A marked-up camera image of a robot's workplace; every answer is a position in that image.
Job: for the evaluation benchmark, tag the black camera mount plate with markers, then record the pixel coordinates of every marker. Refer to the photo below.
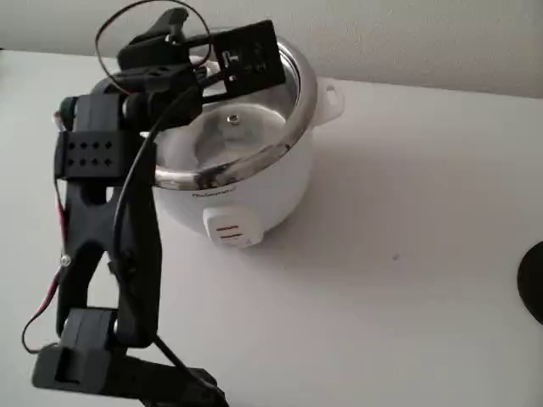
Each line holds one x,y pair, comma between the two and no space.
250,59

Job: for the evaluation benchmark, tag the glass lid with white knob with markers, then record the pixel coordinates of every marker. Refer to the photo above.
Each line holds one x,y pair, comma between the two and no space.
237,135

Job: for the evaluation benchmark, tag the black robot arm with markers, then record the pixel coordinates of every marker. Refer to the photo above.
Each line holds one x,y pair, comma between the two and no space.
85,237

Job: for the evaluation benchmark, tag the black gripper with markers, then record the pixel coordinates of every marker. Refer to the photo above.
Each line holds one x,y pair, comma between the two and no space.
149,46

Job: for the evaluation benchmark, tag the black round disc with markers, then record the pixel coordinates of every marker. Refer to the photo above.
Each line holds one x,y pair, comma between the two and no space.
532,284

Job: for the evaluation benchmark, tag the white rice cooker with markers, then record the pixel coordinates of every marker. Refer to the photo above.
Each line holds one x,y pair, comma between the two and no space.
275,191

